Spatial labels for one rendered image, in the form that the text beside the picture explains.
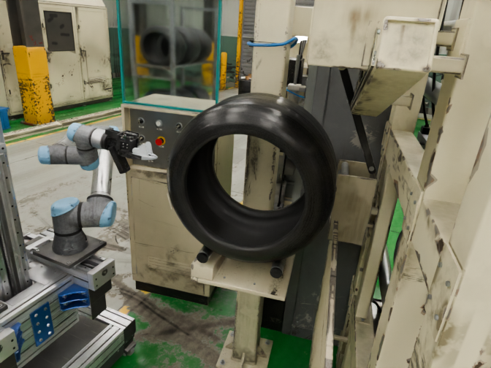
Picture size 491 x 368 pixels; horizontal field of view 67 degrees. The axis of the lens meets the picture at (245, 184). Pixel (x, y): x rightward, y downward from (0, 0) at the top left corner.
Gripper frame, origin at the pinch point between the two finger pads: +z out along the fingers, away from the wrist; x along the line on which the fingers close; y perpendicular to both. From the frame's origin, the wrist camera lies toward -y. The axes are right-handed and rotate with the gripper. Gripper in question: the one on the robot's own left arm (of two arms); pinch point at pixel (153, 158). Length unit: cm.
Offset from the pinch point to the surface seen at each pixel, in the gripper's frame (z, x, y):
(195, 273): 26.4, -11.6, -36.5
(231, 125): 30.8, -12.5, 23.9
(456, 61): 79, -37, 55
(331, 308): 73, -36, -13
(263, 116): 40, -11, 29
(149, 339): -5, 25, -123
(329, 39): 54, -37, 54
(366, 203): 82, 18, -3
